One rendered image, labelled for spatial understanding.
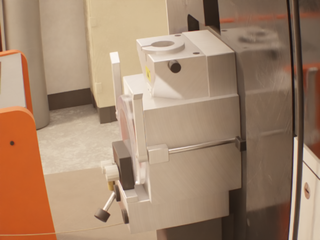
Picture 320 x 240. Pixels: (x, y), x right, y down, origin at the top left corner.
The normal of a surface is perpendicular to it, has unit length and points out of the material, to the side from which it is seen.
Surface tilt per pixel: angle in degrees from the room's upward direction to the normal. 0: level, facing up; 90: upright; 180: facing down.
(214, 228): 90
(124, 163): 90
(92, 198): 0
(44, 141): 0
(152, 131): 90
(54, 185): 0
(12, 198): 90
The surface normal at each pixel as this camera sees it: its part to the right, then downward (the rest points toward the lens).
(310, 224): -0.97, 0.15
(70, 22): 0.22, 0.35
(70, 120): -0.07, -0.93
